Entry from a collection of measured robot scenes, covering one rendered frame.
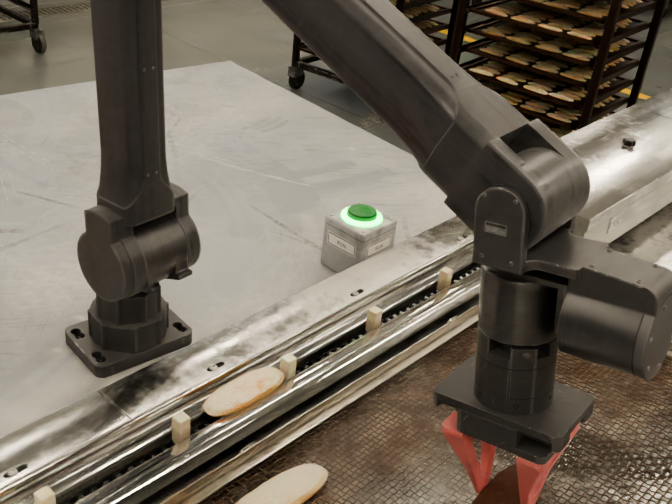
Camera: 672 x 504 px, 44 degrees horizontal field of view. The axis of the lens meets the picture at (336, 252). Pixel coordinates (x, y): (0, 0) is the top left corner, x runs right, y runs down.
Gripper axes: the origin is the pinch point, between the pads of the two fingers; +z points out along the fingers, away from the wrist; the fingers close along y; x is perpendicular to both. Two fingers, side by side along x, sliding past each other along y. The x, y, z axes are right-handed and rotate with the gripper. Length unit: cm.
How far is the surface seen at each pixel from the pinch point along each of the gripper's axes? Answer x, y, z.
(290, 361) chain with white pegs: 6.6, -28.0, 1.5
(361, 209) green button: 34, -39, -4
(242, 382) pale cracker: 1.5, -30.1, 2.2
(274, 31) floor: 328, -320, 36
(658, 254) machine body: 72, -11, 9
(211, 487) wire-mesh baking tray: -12.7, -19.8, 1.0
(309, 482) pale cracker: -8.0, -13.3, 0.3
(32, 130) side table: 28, -104, -7
